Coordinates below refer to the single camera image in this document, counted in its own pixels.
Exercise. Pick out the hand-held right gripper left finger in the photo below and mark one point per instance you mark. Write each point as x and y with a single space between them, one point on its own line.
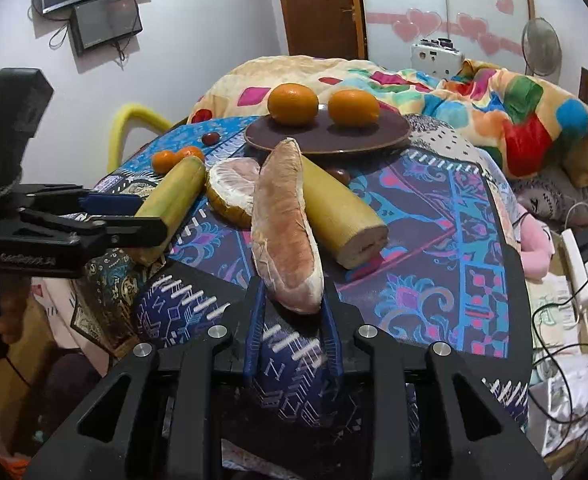
255 332

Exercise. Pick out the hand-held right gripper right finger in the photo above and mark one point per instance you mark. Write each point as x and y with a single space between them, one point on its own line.
332 342

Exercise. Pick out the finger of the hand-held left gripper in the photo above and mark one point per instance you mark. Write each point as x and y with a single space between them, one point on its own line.
134 235
111 204

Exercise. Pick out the yellow-green banana piece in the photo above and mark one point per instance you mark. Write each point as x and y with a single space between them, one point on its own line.
180 187
339 210

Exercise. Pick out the peeled pomelo segment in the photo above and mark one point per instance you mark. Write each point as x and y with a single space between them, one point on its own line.
284 230

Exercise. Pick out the small tangerine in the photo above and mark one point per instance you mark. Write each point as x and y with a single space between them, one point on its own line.
192 153
163 161

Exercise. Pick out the yellow foam tube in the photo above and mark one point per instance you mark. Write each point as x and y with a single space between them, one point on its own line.
131 115

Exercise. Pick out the round peeled pomelo piece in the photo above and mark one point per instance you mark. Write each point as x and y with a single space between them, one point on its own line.
231 185

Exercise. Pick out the dark red jujube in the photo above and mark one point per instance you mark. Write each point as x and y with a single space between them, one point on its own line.
342 176
210 138

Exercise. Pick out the patterned blue tablecloth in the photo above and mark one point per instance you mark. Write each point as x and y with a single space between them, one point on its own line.
424 240

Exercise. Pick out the small black monitor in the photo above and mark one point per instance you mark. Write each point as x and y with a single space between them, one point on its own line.
106 25

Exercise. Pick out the brown oval plate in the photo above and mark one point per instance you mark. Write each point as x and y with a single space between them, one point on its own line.
324 141

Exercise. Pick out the large orange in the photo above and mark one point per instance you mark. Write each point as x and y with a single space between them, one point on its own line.
292 104
354 107

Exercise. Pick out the pink plush toy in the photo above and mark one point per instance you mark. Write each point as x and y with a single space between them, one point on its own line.
534 245

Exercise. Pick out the white power strip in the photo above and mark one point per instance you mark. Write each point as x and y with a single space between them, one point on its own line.
576 270

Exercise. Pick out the grey patterned cloth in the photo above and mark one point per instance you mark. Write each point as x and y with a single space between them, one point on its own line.
559 195

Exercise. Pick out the brown wooden door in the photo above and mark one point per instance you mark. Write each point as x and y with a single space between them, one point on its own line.
319 5

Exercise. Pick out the colourful patchwork blanket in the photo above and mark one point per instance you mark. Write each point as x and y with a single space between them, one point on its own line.
524 110

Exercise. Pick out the white box device with knobs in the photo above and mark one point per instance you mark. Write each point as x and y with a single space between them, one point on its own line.
436 57

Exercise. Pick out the standing electric fan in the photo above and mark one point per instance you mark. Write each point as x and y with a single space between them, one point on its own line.
541 47

